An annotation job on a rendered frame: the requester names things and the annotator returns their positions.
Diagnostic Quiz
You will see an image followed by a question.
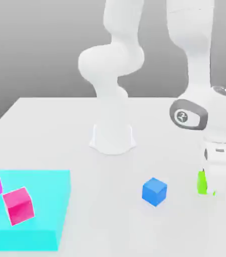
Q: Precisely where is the large cyan box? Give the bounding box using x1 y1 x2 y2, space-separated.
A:
0 169 72 252

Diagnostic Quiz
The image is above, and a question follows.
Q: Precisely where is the small green cube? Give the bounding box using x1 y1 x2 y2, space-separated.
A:
197 170 216 197

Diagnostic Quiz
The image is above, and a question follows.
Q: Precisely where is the small blue cube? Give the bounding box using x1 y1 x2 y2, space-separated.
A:
141 177 168 207

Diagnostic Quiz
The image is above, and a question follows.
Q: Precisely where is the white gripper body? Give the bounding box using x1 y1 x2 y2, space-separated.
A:
205 161 226 194

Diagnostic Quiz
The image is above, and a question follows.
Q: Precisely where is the small pink cube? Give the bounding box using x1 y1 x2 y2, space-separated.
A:
2 186 36 227

